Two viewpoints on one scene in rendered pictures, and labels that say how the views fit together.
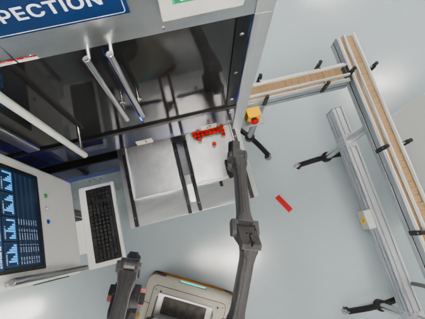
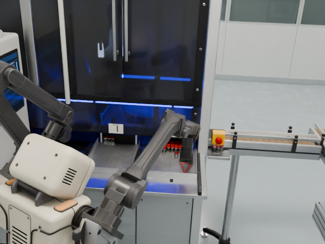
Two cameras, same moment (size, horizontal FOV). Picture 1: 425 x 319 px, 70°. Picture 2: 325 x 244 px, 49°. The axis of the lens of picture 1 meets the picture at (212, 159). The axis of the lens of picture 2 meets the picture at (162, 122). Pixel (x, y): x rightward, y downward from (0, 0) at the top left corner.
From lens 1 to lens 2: 1.44 m
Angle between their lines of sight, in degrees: 52
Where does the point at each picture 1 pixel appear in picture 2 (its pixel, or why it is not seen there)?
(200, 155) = (160, 161)
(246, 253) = (168, 116)
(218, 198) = (163, 188)
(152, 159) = (114, 155)
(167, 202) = not seen: hidden behind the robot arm
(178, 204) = not seen: hidden behind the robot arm
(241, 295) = (149, 146)
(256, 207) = not seen: outside the picture
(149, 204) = (94, 176)
